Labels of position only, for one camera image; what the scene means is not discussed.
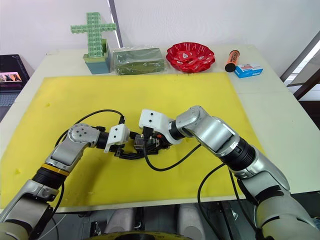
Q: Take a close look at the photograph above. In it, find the orange and black cylinder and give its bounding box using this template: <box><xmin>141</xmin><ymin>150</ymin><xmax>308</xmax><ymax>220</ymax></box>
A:
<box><xmin>224</xmin><ymin>49</ymin><xmax>242</xmax><ymax>74</ymax></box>

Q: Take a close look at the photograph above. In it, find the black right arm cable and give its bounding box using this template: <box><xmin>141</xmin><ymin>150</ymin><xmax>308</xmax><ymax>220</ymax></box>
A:
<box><xmin>196</xmin><ymin>162</ymin><xmax>261</xmax><ymax>240</ymax></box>

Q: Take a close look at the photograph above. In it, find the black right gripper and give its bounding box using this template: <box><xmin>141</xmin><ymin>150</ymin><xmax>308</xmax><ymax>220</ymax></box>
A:
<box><xmin>143</xmin><ymin>126</ymin><xmax>174</xmax><ymax>156</ymax></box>

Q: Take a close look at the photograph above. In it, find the yellow foam mat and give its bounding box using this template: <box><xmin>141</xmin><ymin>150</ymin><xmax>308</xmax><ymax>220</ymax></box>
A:
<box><xmin>0</xmin><ymin>74</ymin><xmax>266</xmax><ymax>208</ymax></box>

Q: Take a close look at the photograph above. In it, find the red plastic bowl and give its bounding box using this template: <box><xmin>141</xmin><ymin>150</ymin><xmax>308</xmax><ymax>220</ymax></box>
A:
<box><xmin>166</xmin><ymin>42</ymin><xmax>216</xmax><ymax>74</ymax></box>

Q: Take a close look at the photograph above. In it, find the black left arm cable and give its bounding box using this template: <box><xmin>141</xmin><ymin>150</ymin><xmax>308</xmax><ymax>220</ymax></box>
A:
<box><xmin>53</xmin><ymin>108</ymin><xmax>126</xmax><ymax>151</ymax></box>

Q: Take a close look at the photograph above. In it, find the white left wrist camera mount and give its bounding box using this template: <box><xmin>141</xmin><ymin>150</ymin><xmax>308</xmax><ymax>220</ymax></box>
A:
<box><xmin>104</xmin><ymin>124</ymin><xmax>131</xmax><ymax>154</ymax></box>

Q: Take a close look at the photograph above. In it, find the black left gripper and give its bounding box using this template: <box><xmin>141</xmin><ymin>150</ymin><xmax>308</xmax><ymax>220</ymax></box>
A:
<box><xmin>113</xmin><ymin>142</ymin><xmax>152</xmax><ymax>161</ymax></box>

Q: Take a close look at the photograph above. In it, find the blue and white carton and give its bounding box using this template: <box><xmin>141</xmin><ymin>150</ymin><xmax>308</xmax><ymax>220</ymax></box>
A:
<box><xmin>233</xmin><ymin>62</ymin><xmax>264</xmax><ymax>80</ymax></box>

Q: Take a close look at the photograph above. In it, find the green cross-shaped box stack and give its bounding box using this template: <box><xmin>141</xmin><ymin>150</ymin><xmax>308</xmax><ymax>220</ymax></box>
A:
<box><xmin>70</xmin><ymin>11</ymin><xmax>117</xmax><ymax>58</ymax></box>

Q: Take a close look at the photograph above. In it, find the green pack in plastic bag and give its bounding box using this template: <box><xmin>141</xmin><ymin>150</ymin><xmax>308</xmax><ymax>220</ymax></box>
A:
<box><xmin>111</xmin><ymin>44</ymin><xmax>168</xmax><ymax>76</ymax></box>

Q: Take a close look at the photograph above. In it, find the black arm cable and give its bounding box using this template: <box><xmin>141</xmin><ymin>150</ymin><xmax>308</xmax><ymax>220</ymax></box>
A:
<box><xmin>196</xmin><ymin>162</ymin><xmax>261</xmax><ymax>240</ymax></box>
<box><xmin>53</xmin><ymin>108</ymin><xmax>126</xmax><ymax>151</ymax></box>

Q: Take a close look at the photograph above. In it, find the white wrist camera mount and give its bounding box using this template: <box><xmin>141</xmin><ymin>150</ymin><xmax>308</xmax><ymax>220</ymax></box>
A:
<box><xmin>104</xmin><ymin>124</ymin><xmax>131</xmax><ymax>154</ymax></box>
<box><xmin>138</xmin><ymin>108</ymin><xmax>185</xmax><ymax>146</ymax></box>

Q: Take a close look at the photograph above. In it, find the grey rounded robot foot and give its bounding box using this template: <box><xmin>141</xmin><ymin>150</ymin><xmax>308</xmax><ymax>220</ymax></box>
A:
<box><xmin>176</xmin><ymin>203</ymin><xmax>206</xmax><ymax>240</ymax></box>
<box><xmin>104</xmin><ymin>208</ymin><xmax>134</xmax><ymax>240</ymax></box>

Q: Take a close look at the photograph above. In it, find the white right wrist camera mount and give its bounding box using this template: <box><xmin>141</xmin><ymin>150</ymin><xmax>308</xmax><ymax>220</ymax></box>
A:
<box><xmin>138</xmin><ymin>108</ymin><xmax>185</xmax><ymax>146</ymax></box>

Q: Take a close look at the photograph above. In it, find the yellow and black round disc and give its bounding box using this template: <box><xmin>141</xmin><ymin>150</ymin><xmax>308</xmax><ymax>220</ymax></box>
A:
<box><xmin>99</xmin><ymin>230</ymin><xmax>185</xmax><ymax>240</ymax></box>

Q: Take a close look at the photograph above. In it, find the grey metal frame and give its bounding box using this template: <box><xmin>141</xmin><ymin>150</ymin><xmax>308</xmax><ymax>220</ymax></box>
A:
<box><xmin>279</xmin><ymin>31</ymin><xmax>320</xmax><ymax>101</ymax></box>

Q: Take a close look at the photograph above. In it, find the clear black fuse box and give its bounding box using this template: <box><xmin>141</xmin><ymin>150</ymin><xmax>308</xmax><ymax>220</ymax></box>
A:
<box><xmin>133</xmin><ymin>134</ymin><xmax>161</xmax><ymax>151</ymax></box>

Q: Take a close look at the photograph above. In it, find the grey vertical wall strip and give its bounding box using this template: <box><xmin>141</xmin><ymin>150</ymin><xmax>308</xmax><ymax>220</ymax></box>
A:
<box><xmin>109</xmin><ymin>0</ymin><xmax>124</xmax><ymax>48</ymax></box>

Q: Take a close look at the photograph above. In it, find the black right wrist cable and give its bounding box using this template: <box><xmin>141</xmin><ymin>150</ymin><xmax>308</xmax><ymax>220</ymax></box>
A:
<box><xmin>142</xmin><ymin>126</ymin><xmax>202</xmax><ymax>172</ymax></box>

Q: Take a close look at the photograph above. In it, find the open laptop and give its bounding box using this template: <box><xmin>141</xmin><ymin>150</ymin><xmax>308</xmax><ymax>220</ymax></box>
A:
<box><xmin>0</xmin><ymin>53</ymin><xmax>35</xmax><ymax>121</ymax></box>

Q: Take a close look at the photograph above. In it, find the teal plastic container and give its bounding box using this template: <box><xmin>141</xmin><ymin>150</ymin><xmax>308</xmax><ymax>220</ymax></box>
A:
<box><xmin>82</xmin><ymin>39</ymin><xmax>112</xmax><ymax>75</ymax></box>

